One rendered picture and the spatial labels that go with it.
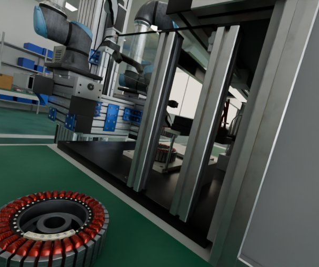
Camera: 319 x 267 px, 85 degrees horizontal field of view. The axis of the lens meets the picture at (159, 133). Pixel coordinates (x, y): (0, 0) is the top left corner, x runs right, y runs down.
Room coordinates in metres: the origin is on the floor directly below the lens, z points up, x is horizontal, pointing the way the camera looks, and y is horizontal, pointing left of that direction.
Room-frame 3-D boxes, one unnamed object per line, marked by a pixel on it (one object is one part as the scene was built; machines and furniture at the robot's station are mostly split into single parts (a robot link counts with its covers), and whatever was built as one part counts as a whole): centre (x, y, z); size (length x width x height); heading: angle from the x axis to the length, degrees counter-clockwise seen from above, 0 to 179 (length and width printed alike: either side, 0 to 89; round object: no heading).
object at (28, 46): (5.34, 4.25, 1.88); 0.42 x 0.36 x 0.21; 55
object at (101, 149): (0.62, -0.09, 0.76); 0.64 x 0.47 x 0.02; 144
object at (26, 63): (5.25, 4.31, 1.41); 0.42 x 0.28 x 0.26; 56
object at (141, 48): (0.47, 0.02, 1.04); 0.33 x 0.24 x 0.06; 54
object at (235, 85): (0.45, -0.16, 1.05); 0.06 x 0.04 x 0.04; 144
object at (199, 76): (0.57, -0.16, 1.03); 0.62 x 0.01 x 0.03; 144
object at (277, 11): (0.48, -0.29, 0.92); 0.66 x 0.01 x 0.30; 144
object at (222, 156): (0.64, -0.27, 0.80); 0.08 x 0.05 x 0.06; 144
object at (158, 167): (0.53, -0.01, 0.78); 0.15 x 0.15 x 0.01; 54
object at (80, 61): (0.98, 0.54, 1.09); 0.15 x 0.15 x 0.10
